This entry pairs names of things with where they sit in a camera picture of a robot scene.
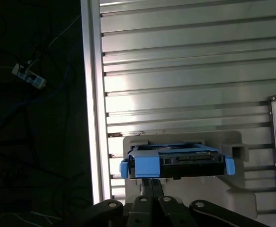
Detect grey parts rack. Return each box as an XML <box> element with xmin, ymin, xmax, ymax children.
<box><xmin>123</xmin><ymin>130</ymin><xmax>257</xmax><ymax>219</ymax></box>

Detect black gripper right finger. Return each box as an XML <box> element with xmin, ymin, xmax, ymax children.
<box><xmin>152</xmin><ymin>179</ymin><xmax>271</xmax><ymax>227</ymax></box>

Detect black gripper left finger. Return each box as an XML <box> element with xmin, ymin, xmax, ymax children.
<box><xmin>85</xmin><ymin>178</ymin><xmax>155</xmax><ymax>227</ymax></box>

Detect blue floor cable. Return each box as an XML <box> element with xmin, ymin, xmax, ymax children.
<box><xmin>0</xmin><ymin>40</ymin><xmax>81</xmax><ymax>142</ymax></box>

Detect hard disk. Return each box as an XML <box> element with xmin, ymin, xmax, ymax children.
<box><xmin>119</xmin><ymin>141</ymin><xmax>236</xmax><ymax>181</ymax></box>

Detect white power strip blue sockets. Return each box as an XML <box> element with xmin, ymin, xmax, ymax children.
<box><xmin>11</xmin><ymin>61</ymin><xmax>47</xmax><ymax>89</ymax></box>

